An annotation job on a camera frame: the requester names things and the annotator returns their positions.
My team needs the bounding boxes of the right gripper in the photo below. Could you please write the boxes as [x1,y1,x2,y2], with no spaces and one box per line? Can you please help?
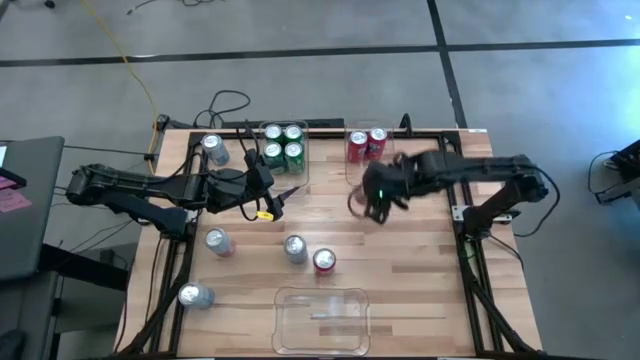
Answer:
[359,153,425,226]

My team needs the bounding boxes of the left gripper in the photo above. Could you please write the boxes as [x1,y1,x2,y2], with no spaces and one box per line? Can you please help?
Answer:
[203,167,302,223]

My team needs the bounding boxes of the red Fanta can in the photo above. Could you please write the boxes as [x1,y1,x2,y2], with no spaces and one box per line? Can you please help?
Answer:
[347,129,370,164]
[312,247,338,277]
[367,126,389,161]
[347,183,374,220]

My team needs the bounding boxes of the white blue soda can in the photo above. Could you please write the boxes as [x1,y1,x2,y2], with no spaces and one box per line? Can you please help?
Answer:
[177,281,216,310]
[283,234,309,265]
[200,132,231,167]

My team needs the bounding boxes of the green Sprite can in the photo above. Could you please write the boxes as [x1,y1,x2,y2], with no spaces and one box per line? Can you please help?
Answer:
[263,122,284,146]
[283,141,306,175]
[282,123,305,147]
[263,140,286,176]

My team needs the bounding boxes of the white pink soda can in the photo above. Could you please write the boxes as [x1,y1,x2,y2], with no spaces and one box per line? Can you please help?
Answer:
[204,227,236,259]

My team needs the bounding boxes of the clear plastic bin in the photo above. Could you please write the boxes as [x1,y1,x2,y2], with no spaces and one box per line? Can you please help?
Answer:
[271,286,372,357]
[258,119,311,190]
[343,122,397,190]

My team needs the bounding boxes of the grey side desk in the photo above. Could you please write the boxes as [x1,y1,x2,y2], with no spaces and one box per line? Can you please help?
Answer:
[0,135,66,282]

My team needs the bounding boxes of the black floor stand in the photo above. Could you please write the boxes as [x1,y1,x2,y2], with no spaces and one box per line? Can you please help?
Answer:
[596,138,640,206]

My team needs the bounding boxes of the pink sticky notes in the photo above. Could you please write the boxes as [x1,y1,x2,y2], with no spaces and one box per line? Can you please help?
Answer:
[0,174,32,214]

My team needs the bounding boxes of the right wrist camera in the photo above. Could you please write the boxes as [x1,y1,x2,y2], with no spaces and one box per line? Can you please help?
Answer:
[368,175,401,205]

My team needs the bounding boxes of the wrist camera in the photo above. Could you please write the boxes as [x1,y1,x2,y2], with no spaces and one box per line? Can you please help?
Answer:
[246,163,276,195]
[368,175,401,205]

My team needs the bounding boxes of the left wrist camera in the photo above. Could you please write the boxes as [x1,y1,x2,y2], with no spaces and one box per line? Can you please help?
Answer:
[246,163,276,195]

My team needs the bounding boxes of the black aluminium table frame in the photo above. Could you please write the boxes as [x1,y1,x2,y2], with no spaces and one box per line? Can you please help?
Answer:
[112,128,546,360]

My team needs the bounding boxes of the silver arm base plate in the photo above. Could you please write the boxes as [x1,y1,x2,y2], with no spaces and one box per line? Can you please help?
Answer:
[451,203,515,225]

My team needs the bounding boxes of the black floor cable loop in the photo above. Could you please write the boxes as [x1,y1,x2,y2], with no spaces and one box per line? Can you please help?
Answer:
[192,89,252,130]

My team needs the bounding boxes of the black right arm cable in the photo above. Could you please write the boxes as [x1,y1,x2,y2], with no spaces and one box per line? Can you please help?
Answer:
[512,167,562,239]

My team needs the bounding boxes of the yellow cable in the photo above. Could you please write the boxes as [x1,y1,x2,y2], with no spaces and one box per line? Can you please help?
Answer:
[79,0,160,176]

